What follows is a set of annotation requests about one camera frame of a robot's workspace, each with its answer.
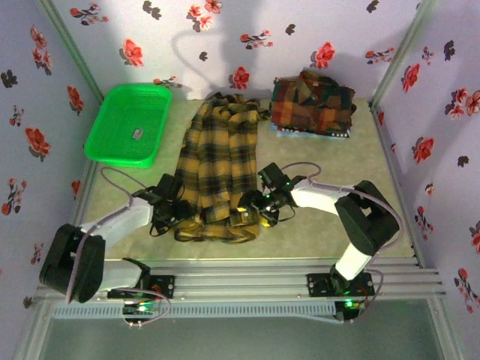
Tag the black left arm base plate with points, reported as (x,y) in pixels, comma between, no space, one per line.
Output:
(165,285)

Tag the folded blue printed shirt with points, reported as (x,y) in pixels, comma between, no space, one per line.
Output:
(315,134)

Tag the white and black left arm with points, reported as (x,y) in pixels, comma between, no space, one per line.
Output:
(120,219)

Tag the green plastic basket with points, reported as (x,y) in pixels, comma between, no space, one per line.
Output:
(123,112)

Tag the folded red orange plaid shirt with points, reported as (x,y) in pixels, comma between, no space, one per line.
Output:
(311,105)

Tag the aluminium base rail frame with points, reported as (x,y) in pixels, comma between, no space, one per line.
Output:
(240,281)

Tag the small grey basket label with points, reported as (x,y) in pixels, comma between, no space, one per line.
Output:
(137,134)

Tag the yellow black plaid shirt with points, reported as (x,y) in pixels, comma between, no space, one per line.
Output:
(217,165)

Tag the aluminium corner post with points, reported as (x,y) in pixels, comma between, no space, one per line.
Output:
(71,48)
(405,48)

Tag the aluminium side rail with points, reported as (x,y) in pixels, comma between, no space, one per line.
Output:
(386,142)
(84,195)

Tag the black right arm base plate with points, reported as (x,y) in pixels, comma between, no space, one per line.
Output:
(317,285)

